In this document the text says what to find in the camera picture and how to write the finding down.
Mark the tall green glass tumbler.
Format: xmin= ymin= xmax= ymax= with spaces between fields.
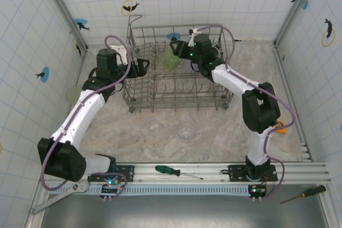
xmin=159 ymin=52 xmax=179 ymax=73

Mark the frosted pale green cup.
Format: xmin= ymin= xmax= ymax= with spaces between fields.
xmin=65 ymin=86 xmax=81 ymax=104

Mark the clear round glass cup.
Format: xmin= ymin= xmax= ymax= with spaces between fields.
xmin=176 ymin=121 xmax=197 ymax=140

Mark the yellow tape measure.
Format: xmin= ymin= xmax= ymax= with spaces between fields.
xmin=274 ymin=119 xmax=287 ymax=135

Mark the steel adjustable wrench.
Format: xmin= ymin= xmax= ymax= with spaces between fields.
xmin=29 ymin=181 xmax=89 ymax=215

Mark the black yellow screwdriver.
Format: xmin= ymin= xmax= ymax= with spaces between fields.
xmin=279 ymin=184 xmax=327 ymax=205

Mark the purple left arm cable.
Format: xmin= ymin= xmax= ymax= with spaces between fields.
xmin=39 ymin=34 xmax=133 ymax=195

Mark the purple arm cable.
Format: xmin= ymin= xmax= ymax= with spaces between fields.
xmin=199 ymin=23 xmax=296 ymax=202
xmin=39 ymin=34 xmax=133 ymax=195

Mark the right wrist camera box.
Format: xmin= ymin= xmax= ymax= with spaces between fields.
xmin=188 ymin=27 xmax=200 ymax=47

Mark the aluminium side rail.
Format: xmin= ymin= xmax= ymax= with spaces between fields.
xmin=275 ymin=43 xmax=315 ymax=162
xmin=55 ymin=48 xmax=89 ymax=163

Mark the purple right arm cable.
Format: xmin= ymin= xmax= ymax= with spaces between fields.
xmin=199 ymin=23 xmax=296 ymax=202

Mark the grey wire dish rack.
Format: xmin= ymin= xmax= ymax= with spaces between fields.
xmin=122 ymin=15 xmax=236 ymax=114

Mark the black seal ring sticker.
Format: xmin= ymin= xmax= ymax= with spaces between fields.
xmin=72 ymin=38 xmax=82 ymax=57

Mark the small dolphin ring sticker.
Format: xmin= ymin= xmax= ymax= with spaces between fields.
xmin=121 ymin=0 xmax=141 ymax=17

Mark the aluminium frame post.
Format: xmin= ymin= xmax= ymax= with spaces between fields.
xmin=274 ymin=0 xmax=321 ymax=49
xmin=37 ymin=0 xmax=89 ymax=52

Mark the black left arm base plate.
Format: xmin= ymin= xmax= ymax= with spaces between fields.
xmin=88 ymin=164 xmax=135 ymax=183

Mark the aluminium mounting rail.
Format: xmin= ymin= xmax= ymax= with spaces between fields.
xmin=40 ymin=161 xmax=332 ymax=185

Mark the green handled screwdriver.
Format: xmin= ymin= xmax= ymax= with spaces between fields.
xmin=155 ymin=165 xmax=204 ymax=180

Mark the slotted white cable duct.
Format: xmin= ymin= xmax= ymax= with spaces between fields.
xmin=49 ymin=184 xmax=268 ymax=195

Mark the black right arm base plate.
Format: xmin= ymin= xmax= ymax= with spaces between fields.
xmin=228 ymin=164 xmax=278 ymax=183

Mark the black seahorse ring sticker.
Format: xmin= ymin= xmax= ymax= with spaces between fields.
xmin=321 ymin=18 xmax=336 ymax=48

